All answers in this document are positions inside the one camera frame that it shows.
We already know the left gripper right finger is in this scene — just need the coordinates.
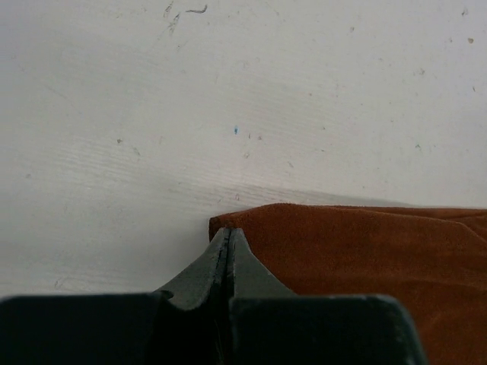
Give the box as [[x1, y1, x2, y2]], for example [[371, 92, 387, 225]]
[[228, 229, 427, 364]]

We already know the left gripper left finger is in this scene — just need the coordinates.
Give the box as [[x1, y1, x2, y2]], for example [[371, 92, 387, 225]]
[[1, 229, 231, 364]]

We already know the brown orange towel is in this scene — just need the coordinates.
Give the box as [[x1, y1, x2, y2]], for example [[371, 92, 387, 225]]
[[208, 204, 486, 364]]

